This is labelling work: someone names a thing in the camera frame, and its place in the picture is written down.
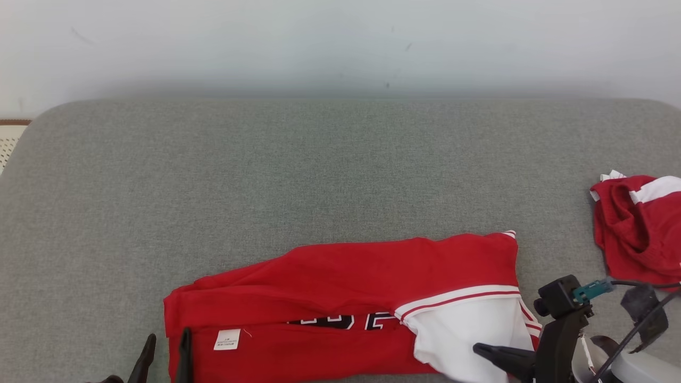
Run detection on red shorts with white stripe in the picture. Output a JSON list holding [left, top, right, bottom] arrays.
[[589, 170, 681, 286]]

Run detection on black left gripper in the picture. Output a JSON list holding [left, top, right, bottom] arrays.
[[88, 328, 193, 383]]

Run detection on red and white jersey shirt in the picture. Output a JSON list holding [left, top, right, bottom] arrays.
[[163, 230, 544, 383]]

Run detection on cream perforated laundry basket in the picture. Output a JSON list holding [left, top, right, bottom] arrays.
[[0, 119, 32, 174]]

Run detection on teal right camera cable connector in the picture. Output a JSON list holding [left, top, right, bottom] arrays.
[[573, 277, 614, 304]]

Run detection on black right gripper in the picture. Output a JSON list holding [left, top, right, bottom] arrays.
[[472, 311, 592, 383]]

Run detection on black right arm cable strap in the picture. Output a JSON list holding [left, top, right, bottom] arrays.
[[619, 284, 670, 353]]

